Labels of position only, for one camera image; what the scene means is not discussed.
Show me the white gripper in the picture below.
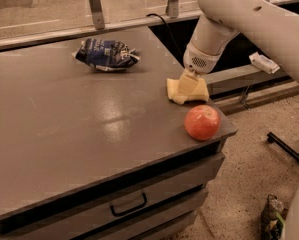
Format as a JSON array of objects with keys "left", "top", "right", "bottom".
[{"left": 173, "top": 42, "right": 221, "bottom": 105}]

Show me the yellow sponge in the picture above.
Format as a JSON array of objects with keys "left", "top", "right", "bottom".
[{"left": 167, "top": 78, "right": 209, "bottom": 105}]

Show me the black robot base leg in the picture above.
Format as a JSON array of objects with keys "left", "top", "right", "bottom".
[{"left": 267, "top": 132, "right": 299, "bottom": 162}]

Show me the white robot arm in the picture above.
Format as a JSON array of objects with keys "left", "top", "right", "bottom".
[{"left": 173, "top": 0, "right": 299, "bottom": 104}]

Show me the blue chip bag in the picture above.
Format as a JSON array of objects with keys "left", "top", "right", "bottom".
[{"left": 72, "top": 38, "right": 140, "bottom": 72}]

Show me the bag of snacks on floor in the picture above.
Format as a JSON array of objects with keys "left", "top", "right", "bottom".
[{"left": 261, "top": 195, "right": 287, "bottom": 240}]

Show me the red apple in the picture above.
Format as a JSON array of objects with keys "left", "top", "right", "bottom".
[{"left": 184, "top": 105, "right": 221, "bottom": 141}]

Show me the grey metal ledge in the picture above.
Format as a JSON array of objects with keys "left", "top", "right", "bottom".
[{"left": 203, "top": 64, "right": 287, "bottom": 96}]

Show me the white packet on ledge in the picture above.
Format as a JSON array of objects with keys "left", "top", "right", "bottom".
[{"left": 249, "top": 52, "right": 280, "bottom": 74}]

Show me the grey drawer cabinet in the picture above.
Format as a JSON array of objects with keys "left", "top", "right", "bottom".
[{"left": 0, "top": 27, "right": 235, "bottom": 240}]

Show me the black cable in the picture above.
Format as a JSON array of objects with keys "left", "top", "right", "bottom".
[{"left": 145, "top": 13, "right": 185, "bottom": 65}]

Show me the middle metal bracket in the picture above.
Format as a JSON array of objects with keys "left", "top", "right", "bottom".
[{"left": 166, "top": 0, "right": 179, "bottom": 18}]

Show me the black drawer handle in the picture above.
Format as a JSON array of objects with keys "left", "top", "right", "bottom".
[{"left": 110, "top": 192, "right": 148, "bottom": 217}]

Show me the left metal bracket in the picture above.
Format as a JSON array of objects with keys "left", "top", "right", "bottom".
[{"left": 88, "top": 0, "right": 105, "bottom": 30}]

